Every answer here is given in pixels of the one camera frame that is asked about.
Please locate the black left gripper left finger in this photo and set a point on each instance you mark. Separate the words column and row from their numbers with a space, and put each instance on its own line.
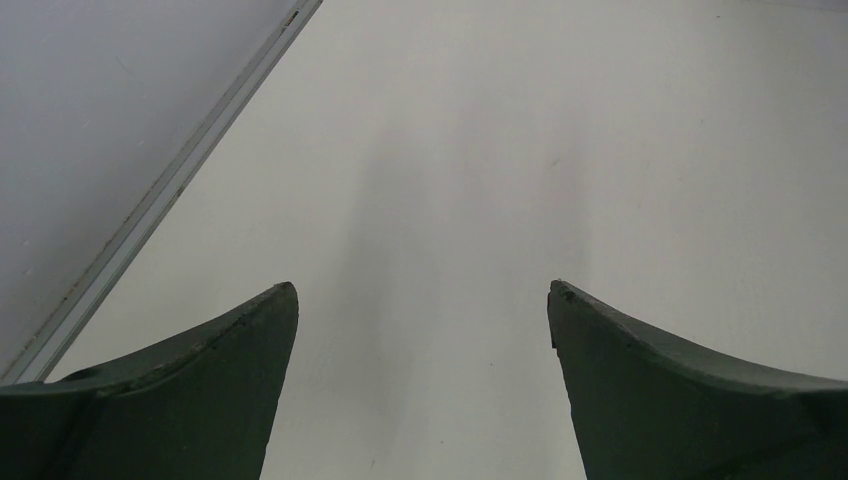
column 198, row 405

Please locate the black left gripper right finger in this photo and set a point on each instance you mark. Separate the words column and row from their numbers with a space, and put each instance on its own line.
column 648, row 404

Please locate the aluminium frame profile left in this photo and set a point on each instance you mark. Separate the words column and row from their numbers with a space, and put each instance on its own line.
column 108, row 110

